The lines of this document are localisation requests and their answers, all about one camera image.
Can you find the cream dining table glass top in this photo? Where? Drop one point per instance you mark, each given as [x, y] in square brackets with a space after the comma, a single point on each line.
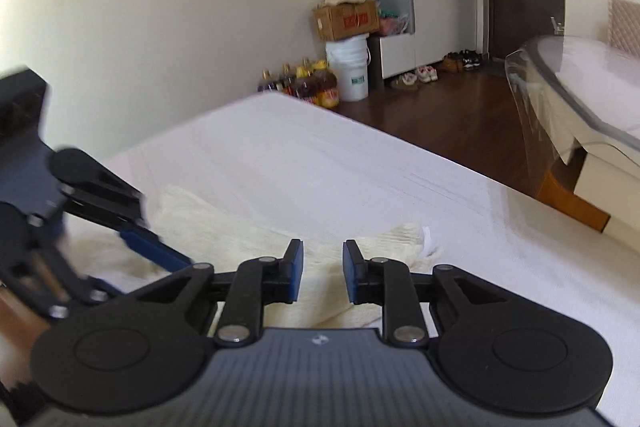
[600, 122]

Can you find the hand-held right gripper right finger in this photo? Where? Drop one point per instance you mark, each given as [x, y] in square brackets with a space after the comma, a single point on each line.
[352, 272]

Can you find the dark door mat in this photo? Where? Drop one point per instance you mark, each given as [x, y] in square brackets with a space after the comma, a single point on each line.
[494, 67]

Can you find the cream towel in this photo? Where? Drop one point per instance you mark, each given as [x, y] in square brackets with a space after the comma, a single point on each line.
[240, 232]

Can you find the quilted beige chair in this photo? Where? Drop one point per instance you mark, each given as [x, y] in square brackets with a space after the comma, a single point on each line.
[625, 27]

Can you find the row of shoes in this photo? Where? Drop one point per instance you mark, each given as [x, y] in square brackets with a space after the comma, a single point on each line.
[430, 72]

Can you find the cardboard box red print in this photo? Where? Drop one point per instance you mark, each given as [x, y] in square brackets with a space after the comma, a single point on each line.
[350, 21]

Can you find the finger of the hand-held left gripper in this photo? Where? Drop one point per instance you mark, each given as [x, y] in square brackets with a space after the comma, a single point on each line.
[155, 252]
[102, 288]

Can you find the orange wooden base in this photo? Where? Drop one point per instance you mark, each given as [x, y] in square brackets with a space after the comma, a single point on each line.
[570, 202]

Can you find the pile of colourful clothes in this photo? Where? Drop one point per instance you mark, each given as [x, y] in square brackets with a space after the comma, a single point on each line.
[395, 24]

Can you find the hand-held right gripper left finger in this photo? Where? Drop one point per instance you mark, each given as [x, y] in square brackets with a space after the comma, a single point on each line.
[295, 269]

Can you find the white plastic bucket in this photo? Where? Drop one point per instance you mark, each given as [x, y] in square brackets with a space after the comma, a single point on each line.
[350, 72]

